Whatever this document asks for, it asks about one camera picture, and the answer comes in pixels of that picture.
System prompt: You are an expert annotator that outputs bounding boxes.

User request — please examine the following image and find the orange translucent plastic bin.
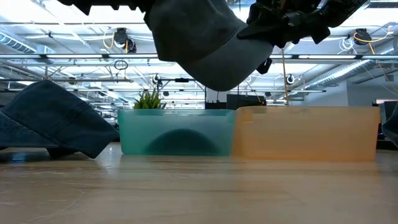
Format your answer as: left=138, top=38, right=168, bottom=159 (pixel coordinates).
left=231, top=105, right=381, bottom=162

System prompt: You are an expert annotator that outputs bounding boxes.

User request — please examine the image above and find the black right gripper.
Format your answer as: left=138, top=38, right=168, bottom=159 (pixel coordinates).
left=237, top=0, right=331, bottom=75

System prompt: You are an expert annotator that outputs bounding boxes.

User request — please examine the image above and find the grey baseball cap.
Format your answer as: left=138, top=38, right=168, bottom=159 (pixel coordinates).
left=144, top=0, right=275, bottom=92
left=144, top=128, right=221, bottom=156

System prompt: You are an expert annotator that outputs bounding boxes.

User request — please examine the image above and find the long ceiling light strip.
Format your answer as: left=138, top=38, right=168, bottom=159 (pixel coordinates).
left=0, top=53, right=398, bottom=60

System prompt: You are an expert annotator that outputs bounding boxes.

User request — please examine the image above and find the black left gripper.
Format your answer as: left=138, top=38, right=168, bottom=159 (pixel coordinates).
left=105, top=0, right=156, bottom=15

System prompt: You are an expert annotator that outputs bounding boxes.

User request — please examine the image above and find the silver spiral ventilation duct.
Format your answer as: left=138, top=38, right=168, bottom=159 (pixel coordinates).
left=0, top=30, right=55, bottom=54
left=306, top=39, right=398, bottom=90

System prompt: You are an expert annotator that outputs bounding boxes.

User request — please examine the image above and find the black computer monitor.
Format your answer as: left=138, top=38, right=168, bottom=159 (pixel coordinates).
left=226, top=94, right=267, bottom=110
left=379, top=99, right=398, bottom=141

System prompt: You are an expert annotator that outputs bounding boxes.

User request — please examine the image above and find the teal translucent plastic bin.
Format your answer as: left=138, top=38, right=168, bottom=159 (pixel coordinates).
left=117, top=108, right=236, bottom=156

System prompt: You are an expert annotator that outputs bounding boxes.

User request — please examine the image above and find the black metal gantry frame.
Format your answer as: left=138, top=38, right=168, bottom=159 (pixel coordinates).
left=159, top=77, right=208, bottom=101

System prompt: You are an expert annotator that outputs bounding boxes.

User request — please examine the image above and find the yellow extension cable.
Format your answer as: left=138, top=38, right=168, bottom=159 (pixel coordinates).
left=280, top=47, right=290, bottom=107

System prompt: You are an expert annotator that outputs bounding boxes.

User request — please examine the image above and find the green plant in white pot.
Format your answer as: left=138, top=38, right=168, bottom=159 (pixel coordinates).
left=132, top=88, right=168, bottom=110

